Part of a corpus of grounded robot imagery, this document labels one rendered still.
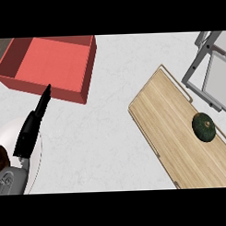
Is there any red open box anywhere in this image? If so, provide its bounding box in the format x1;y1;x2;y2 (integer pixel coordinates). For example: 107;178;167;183
0;34;100;109

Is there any dark green round eggplant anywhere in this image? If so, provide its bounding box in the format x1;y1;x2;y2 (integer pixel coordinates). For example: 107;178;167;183
191;112;218;144

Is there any grey tiered shelf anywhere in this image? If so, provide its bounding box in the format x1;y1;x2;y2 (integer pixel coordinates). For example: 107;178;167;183
179;30;226;118

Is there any wooden tray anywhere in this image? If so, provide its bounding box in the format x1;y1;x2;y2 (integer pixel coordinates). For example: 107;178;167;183
126;62;226;192

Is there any brown cupcake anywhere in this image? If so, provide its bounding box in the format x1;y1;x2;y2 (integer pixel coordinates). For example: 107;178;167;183
0;144;12;176

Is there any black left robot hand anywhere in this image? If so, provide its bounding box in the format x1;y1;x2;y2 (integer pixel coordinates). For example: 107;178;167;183
9;83;54;160

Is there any white round plate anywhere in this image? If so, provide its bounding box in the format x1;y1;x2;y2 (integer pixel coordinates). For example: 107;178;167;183
0;115;45;196

